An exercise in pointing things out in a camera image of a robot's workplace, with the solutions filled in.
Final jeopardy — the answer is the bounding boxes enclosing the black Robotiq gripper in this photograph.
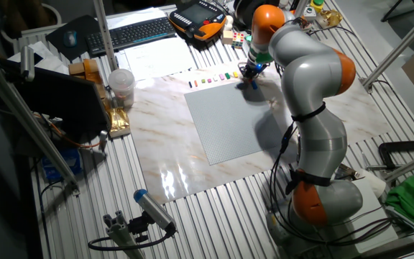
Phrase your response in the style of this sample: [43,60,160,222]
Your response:
[241,61,266,82]

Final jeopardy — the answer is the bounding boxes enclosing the grey Lego baseplate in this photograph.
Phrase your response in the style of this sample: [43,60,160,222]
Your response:
[183,81,282,166]

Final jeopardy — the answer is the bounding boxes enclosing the Rubik's cube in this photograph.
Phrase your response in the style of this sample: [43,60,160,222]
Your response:
[231,32,246,50]

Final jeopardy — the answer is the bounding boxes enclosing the black filament spool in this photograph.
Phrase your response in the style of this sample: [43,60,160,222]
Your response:
[232,0,280,28]

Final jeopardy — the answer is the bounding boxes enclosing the black orange teach pendant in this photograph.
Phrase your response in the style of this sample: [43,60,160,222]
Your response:
[168,0,228,42]

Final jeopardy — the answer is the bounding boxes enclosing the grey button box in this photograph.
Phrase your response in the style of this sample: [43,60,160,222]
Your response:
[302,6,318,22]

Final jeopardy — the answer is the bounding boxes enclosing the printed paper sheet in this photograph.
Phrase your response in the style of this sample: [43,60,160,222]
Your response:
[115,35,198,82]

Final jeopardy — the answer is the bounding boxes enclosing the yellow box with green button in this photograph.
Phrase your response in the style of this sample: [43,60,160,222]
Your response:
[309,0,326,14]

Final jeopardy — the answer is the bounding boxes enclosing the crinkled gold foil object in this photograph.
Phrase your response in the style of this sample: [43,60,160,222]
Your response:
[316,9,344,29]

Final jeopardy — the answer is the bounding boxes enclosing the marble pattern mat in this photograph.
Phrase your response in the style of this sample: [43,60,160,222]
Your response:
[126,55,393,205]

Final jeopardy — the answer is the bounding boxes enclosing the black computer keyboard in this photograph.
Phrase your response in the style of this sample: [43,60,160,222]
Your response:
[86,16,177,57]

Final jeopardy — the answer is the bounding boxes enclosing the translucent plastic cup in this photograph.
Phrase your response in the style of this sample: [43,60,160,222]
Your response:
[108,68,136,109]

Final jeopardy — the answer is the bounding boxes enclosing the white paper stack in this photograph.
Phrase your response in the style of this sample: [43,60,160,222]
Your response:
[105,6,168,30]

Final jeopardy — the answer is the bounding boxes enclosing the gold foil bag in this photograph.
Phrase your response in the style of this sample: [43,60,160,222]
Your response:
[105,106,132,140]

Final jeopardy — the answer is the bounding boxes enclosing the long slanted aluminium profile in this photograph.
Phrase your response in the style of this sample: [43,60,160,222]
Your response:
[361,1,414,91]

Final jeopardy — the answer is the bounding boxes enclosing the brown packing tape roll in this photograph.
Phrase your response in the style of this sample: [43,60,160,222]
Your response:
[83,58,103,86]

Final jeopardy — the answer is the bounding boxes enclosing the small metal connector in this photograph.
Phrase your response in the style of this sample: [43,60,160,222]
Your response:
[98,129,109,154]

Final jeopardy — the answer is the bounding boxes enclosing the white paper roll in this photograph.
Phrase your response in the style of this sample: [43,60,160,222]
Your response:
[357,168,387,198]

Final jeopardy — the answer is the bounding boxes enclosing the black mouse pad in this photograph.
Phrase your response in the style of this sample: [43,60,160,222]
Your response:
[45,14,102,62]

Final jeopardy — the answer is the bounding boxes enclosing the black chair base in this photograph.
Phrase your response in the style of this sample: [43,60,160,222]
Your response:
[381,0,414,23]

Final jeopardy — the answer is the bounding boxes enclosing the small cardboard box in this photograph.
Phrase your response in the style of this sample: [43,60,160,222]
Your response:
[68,61,86,76]

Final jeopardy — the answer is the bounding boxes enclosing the dark computer mouse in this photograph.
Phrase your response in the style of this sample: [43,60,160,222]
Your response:
[63,29,78,48]

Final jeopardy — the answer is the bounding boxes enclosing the black monitor panel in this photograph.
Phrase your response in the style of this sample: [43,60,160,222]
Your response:
[4,59,113,143]

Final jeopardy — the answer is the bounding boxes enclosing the loose white papers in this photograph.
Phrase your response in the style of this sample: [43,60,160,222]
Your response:
[7,40,70,75]

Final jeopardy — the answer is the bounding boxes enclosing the green cloth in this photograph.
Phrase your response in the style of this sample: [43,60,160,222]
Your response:
[385,167,414,224]

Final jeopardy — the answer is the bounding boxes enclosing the blue packet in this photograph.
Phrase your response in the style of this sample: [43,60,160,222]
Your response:
[41,147,84,183]

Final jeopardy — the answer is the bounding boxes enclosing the aluminium profile stub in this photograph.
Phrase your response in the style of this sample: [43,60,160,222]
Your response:
[102,210,146,259]

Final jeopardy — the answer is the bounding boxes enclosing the white rimmed bin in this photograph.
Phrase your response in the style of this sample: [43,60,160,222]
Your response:
[0,2,63,44]

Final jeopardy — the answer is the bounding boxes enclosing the green wrist mount plate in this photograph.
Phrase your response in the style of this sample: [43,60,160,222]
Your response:
[244,35,275,64]

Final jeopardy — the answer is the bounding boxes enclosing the short aluminium post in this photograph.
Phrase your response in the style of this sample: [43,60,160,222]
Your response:
[292,0,311,19]

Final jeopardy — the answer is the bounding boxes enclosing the aluminium frame post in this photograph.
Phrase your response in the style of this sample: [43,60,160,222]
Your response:
[92,0,119,72]

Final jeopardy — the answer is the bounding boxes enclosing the silver camera with blue cap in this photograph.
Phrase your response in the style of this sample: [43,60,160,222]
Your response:
[133,188,178,233]

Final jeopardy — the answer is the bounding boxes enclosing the black clamp handle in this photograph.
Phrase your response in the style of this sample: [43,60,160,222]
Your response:
[377,139,414,170]

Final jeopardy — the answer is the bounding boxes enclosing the thin orange cable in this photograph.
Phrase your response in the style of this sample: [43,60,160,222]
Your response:
[34,113,102,149]

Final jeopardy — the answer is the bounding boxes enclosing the black camera clamp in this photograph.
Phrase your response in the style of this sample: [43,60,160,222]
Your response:
[127,212,152,244]

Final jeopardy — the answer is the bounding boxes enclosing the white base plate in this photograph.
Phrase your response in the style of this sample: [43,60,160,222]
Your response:
[331,178,399,255]

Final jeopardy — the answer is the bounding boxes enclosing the black camera cable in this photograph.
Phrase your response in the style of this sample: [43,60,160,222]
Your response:
[87,224,178,252]

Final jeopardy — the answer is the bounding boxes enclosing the silver bar camera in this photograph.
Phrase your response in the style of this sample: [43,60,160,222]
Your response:
[19,45,35,83]

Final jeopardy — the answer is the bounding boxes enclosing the slanted aluminium frame bar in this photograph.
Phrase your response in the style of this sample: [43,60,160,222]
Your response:
[0,50,81,197]

